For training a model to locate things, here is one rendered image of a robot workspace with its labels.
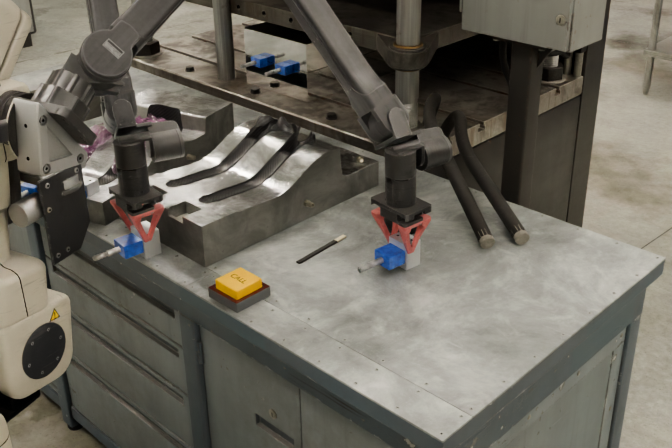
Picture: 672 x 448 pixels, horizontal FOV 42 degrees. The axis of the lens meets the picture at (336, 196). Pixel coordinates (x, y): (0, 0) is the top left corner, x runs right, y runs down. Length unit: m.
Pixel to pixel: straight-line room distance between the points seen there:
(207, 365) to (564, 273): 0.73
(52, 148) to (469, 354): 0.73
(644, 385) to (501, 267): 1.19
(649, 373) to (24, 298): 1.91
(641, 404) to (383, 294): 1.30
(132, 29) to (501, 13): 1.00
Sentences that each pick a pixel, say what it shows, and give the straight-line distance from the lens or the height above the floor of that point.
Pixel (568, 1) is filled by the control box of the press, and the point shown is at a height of 1.19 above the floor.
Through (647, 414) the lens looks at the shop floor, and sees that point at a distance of 2.69.
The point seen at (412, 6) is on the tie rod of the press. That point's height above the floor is 1.14.
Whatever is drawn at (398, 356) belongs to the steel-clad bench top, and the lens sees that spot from 1.43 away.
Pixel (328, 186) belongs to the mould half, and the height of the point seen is 0.85.
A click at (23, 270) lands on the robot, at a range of 1.58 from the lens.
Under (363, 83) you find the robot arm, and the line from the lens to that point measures 1.55.
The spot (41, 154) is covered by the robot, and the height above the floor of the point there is 1.15.
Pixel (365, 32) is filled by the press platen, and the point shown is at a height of 1.03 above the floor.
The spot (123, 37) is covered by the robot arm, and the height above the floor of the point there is 1.29.
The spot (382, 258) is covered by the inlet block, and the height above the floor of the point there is 0.83.
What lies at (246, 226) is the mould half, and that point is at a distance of 1.72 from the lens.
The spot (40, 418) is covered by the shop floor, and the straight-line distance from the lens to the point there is 2.70.
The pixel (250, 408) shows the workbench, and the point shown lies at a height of 0.53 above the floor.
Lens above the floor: 1.65
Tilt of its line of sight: 26 degrees down
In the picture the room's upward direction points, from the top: 1 degrees counter-clockwise
